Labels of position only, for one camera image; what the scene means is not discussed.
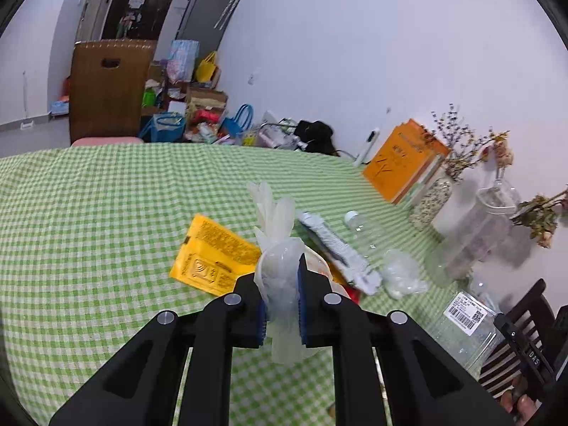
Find dark wooden chair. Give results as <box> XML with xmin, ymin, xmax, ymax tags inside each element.
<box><xmin>478</xmin><ymin>277</ymin><xmax>562</xmax><ymax>402</ymax></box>

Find blue basket bag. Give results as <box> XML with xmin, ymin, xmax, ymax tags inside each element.
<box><xmin>138</xmin><ymin>113</ymin><xmax>186</xmax><ymax>143</ymax></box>

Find dried berry branches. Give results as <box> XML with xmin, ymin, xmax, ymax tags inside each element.
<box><xmin>426</xmin><ymin>104</ymin><xmax>511</xmax><ymax>182</ymax></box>

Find black bag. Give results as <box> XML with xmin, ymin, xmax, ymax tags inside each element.
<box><xmin>295</xmin><ymin>120</ymin><xmax>340</xmax><ymax>156</ymax></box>

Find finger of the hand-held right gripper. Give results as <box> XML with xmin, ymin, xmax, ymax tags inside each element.
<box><xmin>494</xmin><ymin>313</ymin><xmax>516</xmax><ymax>337</ymax></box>

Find white umbrella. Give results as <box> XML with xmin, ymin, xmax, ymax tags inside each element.
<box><xmin>215</xmin><ymin>0</ymin><xmax>247</xmax><ymax>32</ymax></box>

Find yellow tote bag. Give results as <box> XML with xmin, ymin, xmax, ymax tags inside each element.
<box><xmin>195</xmin><ymin>52</ymin><xmax>220</xmax><ymax>84</ymax></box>

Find single dried pink rose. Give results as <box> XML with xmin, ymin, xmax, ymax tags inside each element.
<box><xmin>488</xmin><ymin>135</ymin><xmax>514</xmax><ymax>169</ymax></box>

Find clear plastic box with label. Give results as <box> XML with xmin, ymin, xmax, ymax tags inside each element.
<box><xmin>426</xmin><ymin>290</ymin><xmax>500</xmax><ymax>376</ymax></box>

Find grey refrigerator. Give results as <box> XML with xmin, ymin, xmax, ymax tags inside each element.
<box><xmin>176</xmin><ymin>0</ymin><xmax>247</xmax><ymax>54</ymax></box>

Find flat cardboard box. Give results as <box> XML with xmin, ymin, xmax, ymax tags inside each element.
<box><xmin>186</xmin><ymin>86</ymin><xmax>228</xmax><ymax>118</ymax></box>

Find clear plastic pitcher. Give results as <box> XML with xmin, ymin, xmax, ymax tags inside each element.
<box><xmin>426</xmin><ymin>177</ymin><xmax>522</xmax><ymax>287</ymax></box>

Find person's right hand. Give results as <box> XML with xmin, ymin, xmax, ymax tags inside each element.
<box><xmin>501</xmin><ymin>388</ymin><xmax>540</xmax><ymax>424</ymax></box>

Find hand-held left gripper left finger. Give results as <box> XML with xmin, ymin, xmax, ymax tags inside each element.
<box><xmin>49</xmin><ymin>274</ymin><xmax>268</xmax><ymax>426</ymax></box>

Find translucent disposable glove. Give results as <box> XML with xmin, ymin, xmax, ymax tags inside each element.
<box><xmin>247</xmin><ymin>181</ymin><xmax>338</xmax><ymax>365</ymax></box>

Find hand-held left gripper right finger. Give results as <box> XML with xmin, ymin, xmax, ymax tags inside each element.
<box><xmin>296</xmin><ymin>254</ymin><xmax>518</xmax><ymax>426</ymax></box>

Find silver foil wrapper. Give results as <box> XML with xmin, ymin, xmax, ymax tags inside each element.
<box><xmin>297</xmin><ymin>212</ymin><xmax>382</xmax><ymax>294</ymax></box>

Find blue handled bag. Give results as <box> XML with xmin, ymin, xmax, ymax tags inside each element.
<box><xmin>222</xmin><ymin>104</ymin><xmax>253</xmax><ymax>136</ymax></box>

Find yellow packet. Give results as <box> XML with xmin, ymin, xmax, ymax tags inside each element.
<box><xmin>170</xmin><ymin>214</ymin><xmax>262</xmax><ymax>297</ymax></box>

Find dried rose bouquet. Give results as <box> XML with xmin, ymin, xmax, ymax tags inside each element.
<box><xmin>510</xmin><ymin>186</ymin><xmax>568</xmax><ymax>249</ymax></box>

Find dark brown door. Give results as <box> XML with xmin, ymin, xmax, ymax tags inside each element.
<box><xmin>101</xmin><ymin>0</ymin><xmax>184</xmax><ymax>40</ymax></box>

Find small patterned vase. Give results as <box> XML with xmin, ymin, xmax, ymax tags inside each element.
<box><xmin>408</xmin><ymin>176</ymin><xmax>453</xmax><ymax>230</ymax></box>

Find pink seat cushion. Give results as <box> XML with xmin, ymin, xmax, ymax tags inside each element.
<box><xmin>71</xmin><ymin>137</ymin><xmax>145</xmax><ymax>147</ymax></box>

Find brown chair with handle cutout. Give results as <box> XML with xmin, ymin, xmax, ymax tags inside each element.
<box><xmin>70</xmin><ymin>40</ymin><xmax>158</xmax><ymax>145</ymax></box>

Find crumpled clear plastic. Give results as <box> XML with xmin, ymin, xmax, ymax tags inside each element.
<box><xmin>382</xmin><ymin>248</ymin><xmax>429</xmax><ymax>299</ymax></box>

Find orange book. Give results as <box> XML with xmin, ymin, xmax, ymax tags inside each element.
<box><xmin>390</xmin><ymin>160</ymin><xmax>449</xmax><ymax>207</ymax></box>
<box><xmin>363</xmin><ymin>118</ymin><xmax>451</xmax><ymax>202</ymax></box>

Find clear plastic bottle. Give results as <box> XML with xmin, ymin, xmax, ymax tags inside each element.
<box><xmin>345</xmin><ymin>211</ymin><xmax>387</xmax><ymax>260</ymax></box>

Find green checked tablecloth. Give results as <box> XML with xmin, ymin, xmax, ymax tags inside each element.
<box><xmin>0</xmin><ymin>144</ymin><xmax>502</xmax><ymax>426</ymax></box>

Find white electric toothbrush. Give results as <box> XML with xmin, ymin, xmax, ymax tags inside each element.
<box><xmin>355</xmin><ymin>128</ymin><xmax>381</xmax><ymax>167</ymax></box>

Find light blue printed pack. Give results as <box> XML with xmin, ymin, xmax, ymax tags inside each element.
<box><xmin>166</xmin><ymin>40</ymin><xmax>200</xmax><ymax>83</ymax></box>

